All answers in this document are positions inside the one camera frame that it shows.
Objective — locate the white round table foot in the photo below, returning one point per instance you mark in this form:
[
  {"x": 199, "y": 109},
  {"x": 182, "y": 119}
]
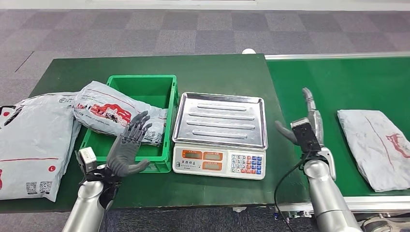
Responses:
[
  {"x": 248, "y": 51},
  {"x": 239, "y": 209}
]

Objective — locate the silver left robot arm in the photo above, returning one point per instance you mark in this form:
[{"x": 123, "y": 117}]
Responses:
[{"x": 86, "y": 205}]

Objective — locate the white electronic scale steel tray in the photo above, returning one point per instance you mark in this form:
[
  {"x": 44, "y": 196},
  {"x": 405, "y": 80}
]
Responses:
[{"x": 221, "y": 121}]

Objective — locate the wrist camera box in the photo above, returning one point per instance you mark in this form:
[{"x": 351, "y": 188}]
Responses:
[
  {"x": 306, "y": 137},
  {"x": 87, "y": 158}
]

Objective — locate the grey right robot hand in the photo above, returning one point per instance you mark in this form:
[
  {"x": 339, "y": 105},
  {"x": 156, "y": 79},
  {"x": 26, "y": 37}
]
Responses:
[{"x": 315, "y": 128}]

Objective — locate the green plastic crate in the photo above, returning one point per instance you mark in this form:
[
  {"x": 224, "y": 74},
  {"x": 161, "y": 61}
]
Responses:
[{"x": 150, "y": 86}]

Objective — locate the large grey courier bag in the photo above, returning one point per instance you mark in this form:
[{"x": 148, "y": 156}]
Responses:
[{"x": 32, "y": 141}]

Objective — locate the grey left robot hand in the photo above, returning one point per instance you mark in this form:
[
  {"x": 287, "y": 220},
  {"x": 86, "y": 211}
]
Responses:
[{"x": 125, "y": 157}]

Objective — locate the grey parcel thin red line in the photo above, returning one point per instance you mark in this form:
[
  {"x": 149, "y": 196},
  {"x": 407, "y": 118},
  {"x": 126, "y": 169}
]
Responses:
[{"x": 371, "y": 144}]

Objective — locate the grey parcel bold red print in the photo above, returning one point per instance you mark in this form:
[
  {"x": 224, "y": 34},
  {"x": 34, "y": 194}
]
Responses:
[{"x": 105, "y": 109}]

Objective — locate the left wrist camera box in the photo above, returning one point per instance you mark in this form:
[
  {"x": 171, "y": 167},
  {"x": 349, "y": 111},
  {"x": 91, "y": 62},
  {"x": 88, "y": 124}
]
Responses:
[{"x": 87, "y": 158}]

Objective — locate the grey metal machine bracket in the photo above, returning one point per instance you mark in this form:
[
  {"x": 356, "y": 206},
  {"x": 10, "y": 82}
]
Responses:
[{"x": 387, "y": 224}]

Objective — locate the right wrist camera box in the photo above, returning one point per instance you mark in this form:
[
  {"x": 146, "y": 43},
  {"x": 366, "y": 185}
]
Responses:
[{"x": 306, "y": 137}]

